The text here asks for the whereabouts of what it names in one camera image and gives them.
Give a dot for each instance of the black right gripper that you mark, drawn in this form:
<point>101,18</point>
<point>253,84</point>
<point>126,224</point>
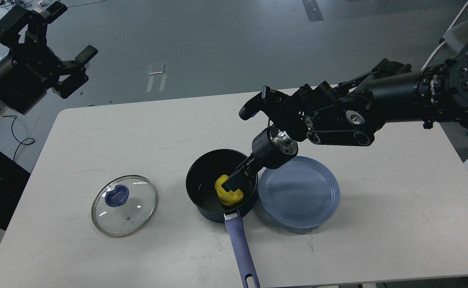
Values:
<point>272,148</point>

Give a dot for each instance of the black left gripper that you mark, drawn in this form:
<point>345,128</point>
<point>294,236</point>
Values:
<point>30,68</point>

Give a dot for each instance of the yellow potato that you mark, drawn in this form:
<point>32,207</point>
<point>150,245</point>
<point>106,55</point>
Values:
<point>227,198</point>

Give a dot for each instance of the glass pot lid blue knob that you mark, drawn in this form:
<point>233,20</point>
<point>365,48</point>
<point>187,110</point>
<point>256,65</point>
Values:
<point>124,205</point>

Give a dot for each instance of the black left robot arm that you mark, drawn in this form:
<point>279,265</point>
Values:
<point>31,68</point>

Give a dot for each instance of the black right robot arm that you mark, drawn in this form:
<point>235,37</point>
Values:
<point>351,113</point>

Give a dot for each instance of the dark blue saucepan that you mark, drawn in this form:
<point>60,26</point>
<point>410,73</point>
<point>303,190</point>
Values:
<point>199,184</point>

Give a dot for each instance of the blue round plate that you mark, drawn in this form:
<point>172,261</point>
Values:
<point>303,193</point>

